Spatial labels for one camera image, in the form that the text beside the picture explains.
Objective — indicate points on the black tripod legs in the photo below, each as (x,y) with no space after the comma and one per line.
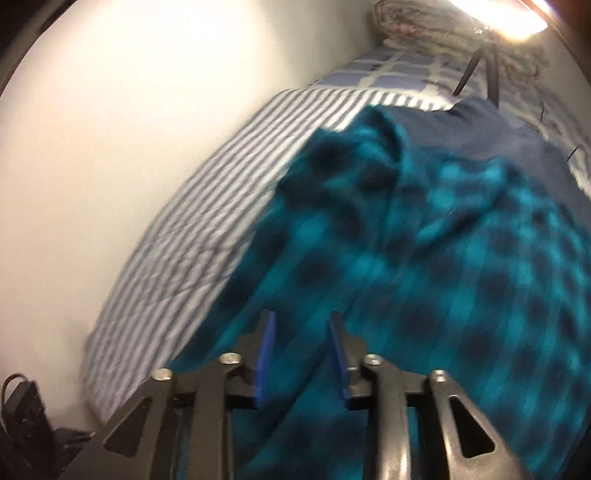
(493,74)

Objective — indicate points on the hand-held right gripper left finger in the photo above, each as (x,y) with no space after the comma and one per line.
(264,360)

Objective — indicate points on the bright lamp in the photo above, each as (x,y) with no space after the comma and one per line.
(503,18)

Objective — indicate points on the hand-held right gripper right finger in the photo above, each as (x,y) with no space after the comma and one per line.
(339,360)

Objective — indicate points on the teal plaid fleece robe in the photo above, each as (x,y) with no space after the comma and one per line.
(415,258)

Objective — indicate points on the folded floral blanket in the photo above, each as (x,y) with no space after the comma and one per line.
(415,27)

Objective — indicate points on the grey striped bed quilt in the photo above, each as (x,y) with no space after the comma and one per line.
(207,198)

